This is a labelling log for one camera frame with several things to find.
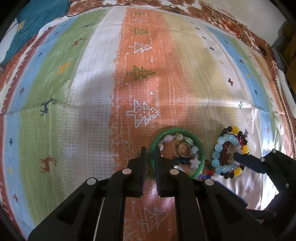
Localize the green jade bangle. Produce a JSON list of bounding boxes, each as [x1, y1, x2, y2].
[[148, 128, 205, 179]]

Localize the light blue bead bracelet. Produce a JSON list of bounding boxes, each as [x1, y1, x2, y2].
[[211, 133, 241, 174]]

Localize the striped colourful blanket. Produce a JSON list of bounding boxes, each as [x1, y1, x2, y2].
[[1, 6, 295, 240]]

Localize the brown floral bedsheet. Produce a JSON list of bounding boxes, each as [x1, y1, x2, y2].
[[67, 0, 296, 130]]

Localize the teal cloth garment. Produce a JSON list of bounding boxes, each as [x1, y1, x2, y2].
[[1, 0, 70, 65]]

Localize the yellow and black bead bracelet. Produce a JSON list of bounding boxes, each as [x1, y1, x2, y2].
[[217, 126, 250, 179]]

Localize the white pastel bead bracelet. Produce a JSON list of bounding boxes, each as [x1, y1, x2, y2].
[[157, 133, 201, 170]]

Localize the gold ring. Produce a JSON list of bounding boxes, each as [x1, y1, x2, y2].
[[177, 142, 193, 158]]

